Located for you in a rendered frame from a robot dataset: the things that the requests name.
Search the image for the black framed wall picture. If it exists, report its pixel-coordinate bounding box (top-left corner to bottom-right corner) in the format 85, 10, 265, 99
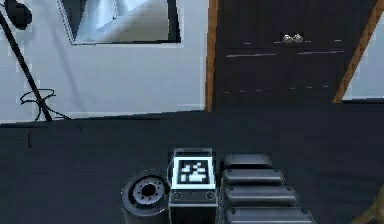
56, 0, 183, 46

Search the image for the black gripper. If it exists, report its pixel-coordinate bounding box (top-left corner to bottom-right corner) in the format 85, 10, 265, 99
119, 169, 172, 224

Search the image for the dark room door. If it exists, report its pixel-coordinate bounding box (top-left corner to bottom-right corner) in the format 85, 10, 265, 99
213, 0, 379, 113

